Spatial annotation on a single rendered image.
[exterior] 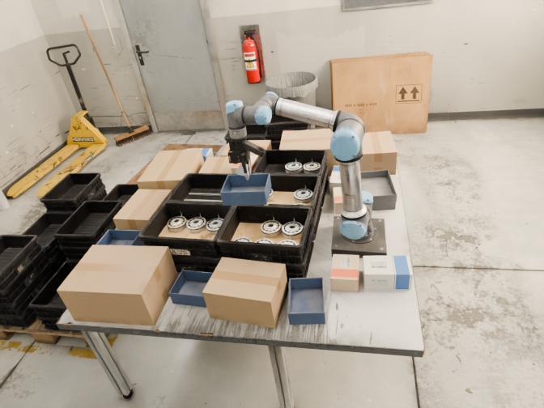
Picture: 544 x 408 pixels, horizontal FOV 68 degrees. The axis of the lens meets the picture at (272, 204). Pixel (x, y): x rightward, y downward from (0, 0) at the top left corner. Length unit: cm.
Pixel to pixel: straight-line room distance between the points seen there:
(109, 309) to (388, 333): 117
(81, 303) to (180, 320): 44
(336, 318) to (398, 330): 25
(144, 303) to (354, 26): 373
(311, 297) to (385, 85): 327
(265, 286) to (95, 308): 76
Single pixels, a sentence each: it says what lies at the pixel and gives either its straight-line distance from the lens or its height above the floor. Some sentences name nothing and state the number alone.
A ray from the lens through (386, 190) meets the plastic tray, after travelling 241.
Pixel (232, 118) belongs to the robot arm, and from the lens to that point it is 176.
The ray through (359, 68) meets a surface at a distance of 469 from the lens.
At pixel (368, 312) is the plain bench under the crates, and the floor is 70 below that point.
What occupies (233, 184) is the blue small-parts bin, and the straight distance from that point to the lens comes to 193.
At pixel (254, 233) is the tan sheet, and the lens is 202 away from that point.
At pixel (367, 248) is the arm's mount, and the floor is 74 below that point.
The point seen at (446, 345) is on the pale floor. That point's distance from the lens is 264.
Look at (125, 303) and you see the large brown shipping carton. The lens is 187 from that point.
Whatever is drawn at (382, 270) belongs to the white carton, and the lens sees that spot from 184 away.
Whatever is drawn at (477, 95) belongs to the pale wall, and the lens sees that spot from 514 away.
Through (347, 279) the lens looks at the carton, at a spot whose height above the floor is 77.
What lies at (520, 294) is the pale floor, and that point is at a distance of 303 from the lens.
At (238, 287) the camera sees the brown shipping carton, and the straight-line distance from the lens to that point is 172.
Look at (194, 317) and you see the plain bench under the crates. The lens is 188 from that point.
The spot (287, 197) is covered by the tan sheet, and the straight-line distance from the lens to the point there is 224.
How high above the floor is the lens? 207
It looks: 34 degrees down
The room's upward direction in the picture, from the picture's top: 8 degrees counter-clockwise
